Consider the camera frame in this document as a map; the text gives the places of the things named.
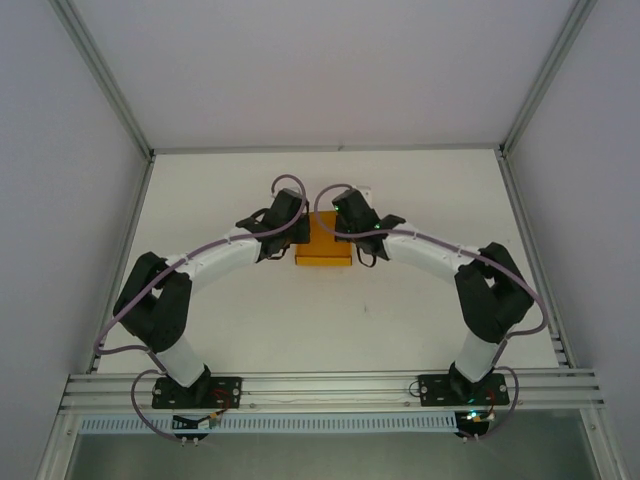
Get aluminium right frame post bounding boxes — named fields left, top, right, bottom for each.
left=498, top=0, right=599, bottom=157

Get right connector board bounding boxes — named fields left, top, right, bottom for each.
left=454, top=408, right=499, bottom=444

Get slotted grey cable duct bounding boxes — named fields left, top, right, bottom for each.
left=79, top=411, right=459, bottom=435

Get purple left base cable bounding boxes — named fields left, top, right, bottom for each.
left=130, top=369, right=212, bottom=442

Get aluminium left side rail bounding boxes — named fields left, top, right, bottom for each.
left=86, top=153, right=157, bottom=375

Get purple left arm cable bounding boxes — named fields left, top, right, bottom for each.
left=94, top=173, right=307, bottom=376

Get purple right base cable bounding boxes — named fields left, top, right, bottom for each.
left=467, top=365, right=522, bottom=440

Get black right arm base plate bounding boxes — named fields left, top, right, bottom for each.
left=417, top=372, right=519, bottom=407

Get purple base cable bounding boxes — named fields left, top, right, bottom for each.
left=467, top=365, right=522, bottom=440
left=130, top=369, right=212, bottom=442

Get aluminium right side rail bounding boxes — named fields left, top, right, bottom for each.
left=498, top=149, right=577, bottom=370

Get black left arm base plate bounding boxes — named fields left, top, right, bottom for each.
left=151, top=375, right=244, bottom=409

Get aluminium rear frame rail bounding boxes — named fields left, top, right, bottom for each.
left=148, top=143, right=507, bottom=155

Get left connector board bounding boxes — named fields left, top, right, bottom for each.
left=171, top=410, right=224, bottom=446

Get aluminium left frame post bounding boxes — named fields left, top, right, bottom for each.
left=48, top=0, right=155, bottom=159

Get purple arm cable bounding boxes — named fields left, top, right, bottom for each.
left=94, top=173, right=307, bottom=376
left=313, top=183, right=549, bottom=374

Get connector board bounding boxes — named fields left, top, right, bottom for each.
left=454, top=408, right=499, bottom=444
left=171, top=410, right=224, bottom=446

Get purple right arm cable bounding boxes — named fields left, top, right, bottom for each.
left=313, top=183, right=549, bottom=374

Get aluminium front mounting rail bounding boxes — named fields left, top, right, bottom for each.
left=58, top=368, right=607, bottom=414

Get yellow paper box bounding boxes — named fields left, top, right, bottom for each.
left=294, top=210, right=353, bottom=268

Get aluminium frame post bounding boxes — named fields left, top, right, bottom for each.
left=48, top=0, right=155, bottom=159
left=498, top=0, right=599, bottom=157

